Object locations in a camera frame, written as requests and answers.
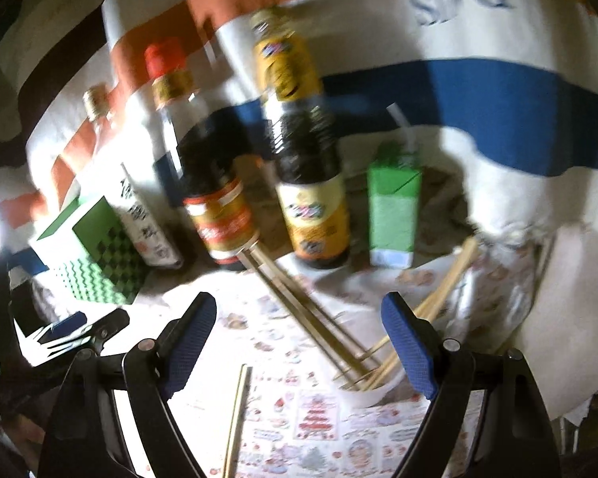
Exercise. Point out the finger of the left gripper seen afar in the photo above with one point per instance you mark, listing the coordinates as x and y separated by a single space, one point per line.
62 328

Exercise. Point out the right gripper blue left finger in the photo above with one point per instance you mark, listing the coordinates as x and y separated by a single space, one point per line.
183 343

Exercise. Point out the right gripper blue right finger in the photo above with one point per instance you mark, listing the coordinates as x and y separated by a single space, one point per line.
415 342

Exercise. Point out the wooden chopsticks bundle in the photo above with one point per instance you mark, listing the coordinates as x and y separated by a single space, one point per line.
356 364

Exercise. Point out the wooden chopstick on table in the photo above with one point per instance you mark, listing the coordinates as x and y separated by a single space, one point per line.
237 421

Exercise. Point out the green checkered box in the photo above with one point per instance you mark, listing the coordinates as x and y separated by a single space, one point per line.
90 254

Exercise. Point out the printed christmas table cloth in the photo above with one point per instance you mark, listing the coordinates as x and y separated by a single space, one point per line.
298 419

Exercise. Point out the clear cooking wine bottle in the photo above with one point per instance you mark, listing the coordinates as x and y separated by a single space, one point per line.
108 175

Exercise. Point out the green drink carton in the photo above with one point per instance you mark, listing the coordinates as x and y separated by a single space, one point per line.
394 181

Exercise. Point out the oyster sauce bottle yellow label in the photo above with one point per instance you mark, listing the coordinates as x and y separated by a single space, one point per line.
309 181

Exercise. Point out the dark vinegar bottle red cap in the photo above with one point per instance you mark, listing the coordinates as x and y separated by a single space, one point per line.
199 172

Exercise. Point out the striped paris cloth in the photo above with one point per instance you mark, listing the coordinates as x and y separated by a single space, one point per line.
504 92

